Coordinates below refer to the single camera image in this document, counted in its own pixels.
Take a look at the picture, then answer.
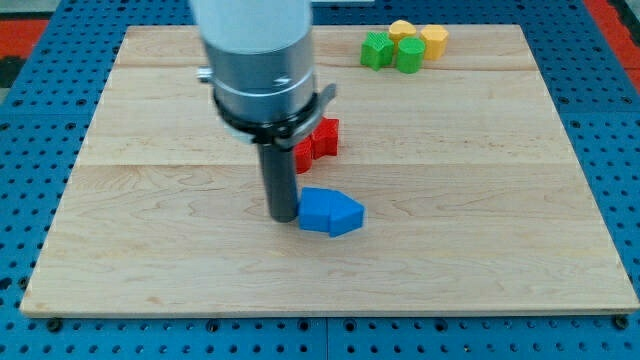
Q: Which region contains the green star block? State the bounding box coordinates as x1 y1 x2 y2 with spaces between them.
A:
360 32 394 71

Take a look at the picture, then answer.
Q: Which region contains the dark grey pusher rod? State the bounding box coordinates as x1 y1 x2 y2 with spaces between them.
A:
257 144 298 223

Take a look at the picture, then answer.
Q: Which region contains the blue wedge block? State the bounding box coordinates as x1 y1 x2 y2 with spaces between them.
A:
329 191 365 237

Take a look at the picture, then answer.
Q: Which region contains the wooden board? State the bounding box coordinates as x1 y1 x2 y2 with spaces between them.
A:
20 25 639 318

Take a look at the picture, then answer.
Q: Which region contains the yellow heart block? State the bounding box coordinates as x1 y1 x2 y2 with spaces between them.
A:
388 20 417 45

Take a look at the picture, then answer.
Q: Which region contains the blue cube block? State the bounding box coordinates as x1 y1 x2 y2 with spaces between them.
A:
298 187 336 234

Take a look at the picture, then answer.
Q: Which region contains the green cylinder block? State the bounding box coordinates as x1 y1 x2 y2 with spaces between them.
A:
396 37 426 74

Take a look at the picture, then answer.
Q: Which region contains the red block behind rod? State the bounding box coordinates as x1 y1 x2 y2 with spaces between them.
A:
294 136 313 174

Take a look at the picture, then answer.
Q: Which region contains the yellow hexagon block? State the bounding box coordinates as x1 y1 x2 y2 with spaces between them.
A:
420 24 449 60

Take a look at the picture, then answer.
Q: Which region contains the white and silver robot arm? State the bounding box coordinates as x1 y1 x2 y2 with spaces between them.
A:
190 0 337 150

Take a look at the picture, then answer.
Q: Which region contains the red star block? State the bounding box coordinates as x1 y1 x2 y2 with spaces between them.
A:
311 118 339 159

